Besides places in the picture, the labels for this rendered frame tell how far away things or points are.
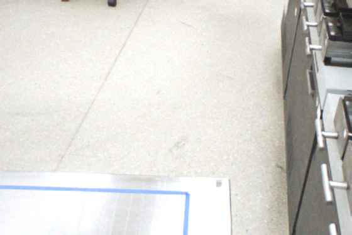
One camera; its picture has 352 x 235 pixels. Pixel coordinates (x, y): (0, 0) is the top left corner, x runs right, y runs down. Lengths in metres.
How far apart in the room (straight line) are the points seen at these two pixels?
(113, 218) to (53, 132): 1.55
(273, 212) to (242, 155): 0.34
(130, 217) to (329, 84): 0.70
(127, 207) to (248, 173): 1.30
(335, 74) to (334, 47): 0.07
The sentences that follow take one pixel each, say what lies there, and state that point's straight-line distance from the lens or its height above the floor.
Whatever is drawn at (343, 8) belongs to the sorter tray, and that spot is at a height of 0.83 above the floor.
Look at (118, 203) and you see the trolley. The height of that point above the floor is 0.82.
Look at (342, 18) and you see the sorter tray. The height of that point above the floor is 0.82.
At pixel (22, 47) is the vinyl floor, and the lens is 2.99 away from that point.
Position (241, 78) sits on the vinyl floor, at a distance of 2.60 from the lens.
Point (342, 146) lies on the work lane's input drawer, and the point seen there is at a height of 0.77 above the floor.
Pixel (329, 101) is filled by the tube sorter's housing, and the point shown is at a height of 0.73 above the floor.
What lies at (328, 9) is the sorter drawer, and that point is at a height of 0.82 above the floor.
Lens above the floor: 1.37
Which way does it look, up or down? 37 degrees down
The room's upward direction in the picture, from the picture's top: 3 degrees clockwise
